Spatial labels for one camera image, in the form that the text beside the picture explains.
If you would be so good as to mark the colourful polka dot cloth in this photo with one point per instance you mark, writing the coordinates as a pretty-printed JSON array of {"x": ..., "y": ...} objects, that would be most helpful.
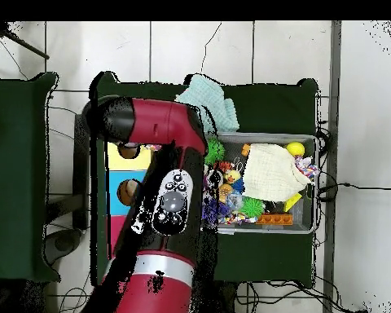
[{"x": 153, "y": 148}]

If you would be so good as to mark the mint green knitted cloth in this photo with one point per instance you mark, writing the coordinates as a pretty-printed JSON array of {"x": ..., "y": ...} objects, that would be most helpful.
[{"x": 208, "y": 104}]

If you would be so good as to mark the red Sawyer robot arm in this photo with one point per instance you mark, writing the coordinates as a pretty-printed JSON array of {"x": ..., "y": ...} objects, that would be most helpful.
[{"x": 163, "y": 124}]

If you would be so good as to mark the wooden box with three holes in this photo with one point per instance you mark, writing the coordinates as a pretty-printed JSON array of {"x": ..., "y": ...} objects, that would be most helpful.
[{"x": 117, "y": 176}]

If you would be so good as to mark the green spiky ball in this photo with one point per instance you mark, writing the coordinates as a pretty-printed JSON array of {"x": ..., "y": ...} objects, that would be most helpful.
[
  {"x": 251, "y": 207},
  {"x": 215, "y": 151}
]

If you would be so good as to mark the cream knitted cloth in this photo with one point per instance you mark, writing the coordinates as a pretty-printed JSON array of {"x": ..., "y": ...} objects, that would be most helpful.
[{"x": 274, "y": 173}]

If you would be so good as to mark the orange plastic tray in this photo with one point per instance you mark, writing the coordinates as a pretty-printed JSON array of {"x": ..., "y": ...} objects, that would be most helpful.
[{"x": 275, "y": 220}]

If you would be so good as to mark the plain yellow ball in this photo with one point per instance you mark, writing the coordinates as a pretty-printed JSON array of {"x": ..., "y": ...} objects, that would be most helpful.
[{"x": 295, "y": 149}]

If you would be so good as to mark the green cloth side table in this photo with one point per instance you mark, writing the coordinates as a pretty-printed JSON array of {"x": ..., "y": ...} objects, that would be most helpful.
[{"x": 16, "y": 189}]

